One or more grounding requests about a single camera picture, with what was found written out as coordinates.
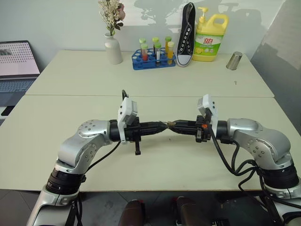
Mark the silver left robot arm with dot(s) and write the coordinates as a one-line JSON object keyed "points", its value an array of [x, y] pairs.
{"points": [[91, 134]]}

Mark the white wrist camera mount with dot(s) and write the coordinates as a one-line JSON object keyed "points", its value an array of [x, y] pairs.
{"points": [[208, 102], [125, 108]]}

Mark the blue test tube rack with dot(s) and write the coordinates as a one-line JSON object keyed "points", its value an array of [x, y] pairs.
{"points": [[141, 65]]}

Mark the yellow-capped orange liquid tube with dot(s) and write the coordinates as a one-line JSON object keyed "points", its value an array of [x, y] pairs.
{"points": [[170, 53]]}

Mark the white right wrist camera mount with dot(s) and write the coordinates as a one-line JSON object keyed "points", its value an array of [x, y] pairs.
{"points": [[208, 102]]}

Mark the yellow detergent pump bottle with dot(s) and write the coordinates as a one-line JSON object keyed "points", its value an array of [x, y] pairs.
{"points": [[208, 42]]}

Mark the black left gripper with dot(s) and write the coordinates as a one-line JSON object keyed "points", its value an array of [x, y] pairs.
{"points": [[134, 133]]}

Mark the dried flower bouquet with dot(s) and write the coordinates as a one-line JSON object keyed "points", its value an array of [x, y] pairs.
{"points": [[110, 14]]}

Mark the green-capped orange liquid tube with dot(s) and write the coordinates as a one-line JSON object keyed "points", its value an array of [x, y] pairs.
{"points": [[168, 39]]}

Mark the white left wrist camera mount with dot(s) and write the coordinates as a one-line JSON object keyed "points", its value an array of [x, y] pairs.
{"points": [[125, 108]]}

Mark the white ceramic vase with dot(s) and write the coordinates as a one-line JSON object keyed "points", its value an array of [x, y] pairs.
{"points": [[113, 50]]}

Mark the green-capped white label tube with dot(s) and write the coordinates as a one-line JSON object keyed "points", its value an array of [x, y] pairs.
{"points": [[158, 55]]}

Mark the black canvas sneaker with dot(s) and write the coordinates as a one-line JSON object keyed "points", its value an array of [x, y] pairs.
{"points": [[187, 35]]}

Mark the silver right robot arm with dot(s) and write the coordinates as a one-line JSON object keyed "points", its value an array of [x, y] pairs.
{"points": [[254, 136]]}

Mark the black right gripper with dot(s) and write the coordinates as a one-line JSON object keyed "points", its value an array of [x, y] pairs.
{"points": [[202, 131]]}

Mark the dark rounded brown shape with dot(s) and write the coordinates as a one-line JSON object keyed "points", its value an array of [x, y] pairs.
{"points": [[187, 212], [131, 214]]}

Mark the green-capped red liquid tube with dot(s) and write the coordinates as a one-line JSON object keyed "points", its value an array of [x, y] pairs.
{"points": [[144, 53]]}

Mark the open grey laptop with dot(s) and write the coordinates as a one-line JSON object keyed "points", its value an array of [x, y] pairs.
{"points": [[16, 61]]}

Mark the green-capped dark tube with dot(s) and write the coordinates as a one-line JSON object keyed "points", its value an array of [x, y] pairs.
{"points": [[155, 40]]}

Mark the stainless steel cup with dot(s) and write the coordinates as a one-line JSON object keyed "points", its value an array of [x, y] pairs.
{"points": [[234, 60]]}

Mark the green-capped empty tube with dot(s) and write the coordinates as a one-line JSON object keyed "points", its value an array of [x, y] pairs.
{"points": [[142, 40]]}

